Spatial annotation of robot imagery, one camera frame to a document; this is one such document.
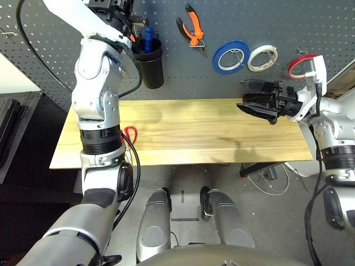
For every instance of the light wooden shelf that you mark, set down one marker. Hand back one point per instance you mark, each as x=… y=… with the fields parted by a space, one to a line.
x=344 y=83

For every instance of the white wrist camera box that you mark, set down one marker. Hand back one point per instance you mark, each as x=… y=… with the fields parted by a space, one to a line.
x=319 y=69
x=91 y=22

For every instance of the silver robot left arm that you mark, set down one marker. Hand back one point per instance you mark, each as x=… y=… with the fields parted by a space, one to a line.
x=94 y=91

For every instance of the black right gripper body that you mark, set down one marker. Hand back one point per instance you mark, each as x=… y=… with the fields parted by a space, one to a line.
x=288 y=105

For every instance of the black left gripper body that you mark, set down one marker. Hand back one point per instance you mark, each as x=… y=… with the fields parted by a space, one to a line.
x=113 y=11

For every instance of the silver robot leg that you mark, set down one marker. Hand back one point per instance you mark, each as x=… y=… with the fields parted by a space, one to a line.
x=227 y=221
x=152 y=227

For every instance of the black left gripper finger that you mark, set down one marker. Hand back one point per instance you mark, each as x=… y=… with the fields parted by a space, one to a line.
x=138 y=21

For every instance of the orange black needle-nose pliers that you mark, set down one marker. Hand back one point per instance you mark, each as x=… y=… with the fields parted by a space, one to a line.
x=194 y=33

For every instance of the black power adapter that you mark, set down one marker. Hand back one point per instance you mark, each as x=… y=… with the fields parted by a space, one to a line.
x=269 y=175

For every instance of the white tape roll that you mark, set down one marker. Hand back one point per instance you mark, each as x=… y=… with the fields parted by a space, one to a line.
x=250 y=61

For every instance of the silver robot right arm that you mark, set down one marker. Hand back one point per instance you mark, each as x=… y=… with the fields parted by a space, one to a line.
x=332 y=133

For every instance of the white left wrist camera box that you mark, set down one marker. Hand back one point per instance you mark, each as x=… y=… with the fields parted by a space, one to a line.
x=91 y=22

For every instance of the black plastic cup holder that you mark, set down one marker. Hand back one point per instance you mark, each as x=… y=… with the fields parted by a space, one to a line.
x=151 y=72

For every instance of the dark grey metal pegboard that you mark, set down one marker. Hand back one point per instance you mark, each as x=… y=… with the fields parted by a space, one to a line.
x=277 y=16

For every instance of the silver robot left leg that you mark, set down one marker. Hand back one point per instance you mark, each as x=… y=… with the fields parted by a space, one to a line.
x=152 y=227

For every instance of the red tape roll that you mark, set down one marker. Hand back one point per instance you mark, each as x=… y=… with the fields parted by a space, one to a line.
x=289 y=69

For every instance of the silver robot right leg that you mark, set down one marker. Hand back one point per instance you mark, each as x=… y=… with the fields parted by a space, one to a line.
x=227 y=221

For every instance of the grey robot torso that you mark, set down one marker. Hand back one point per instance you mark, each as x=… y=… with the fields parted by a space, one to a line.
x=210 y=257

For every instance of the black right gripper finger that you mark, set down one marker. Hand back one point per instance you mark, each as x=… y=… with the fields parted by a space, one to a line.
x=259 y=85
x=258 y=108

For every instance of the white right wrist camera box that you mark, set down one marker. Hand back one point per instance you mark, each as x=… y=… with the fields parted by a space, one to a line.
x=319 y=69

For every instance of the blue tape roll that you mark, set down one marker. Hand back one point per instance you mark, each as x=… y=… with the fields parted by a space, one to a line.
x=215 y=59

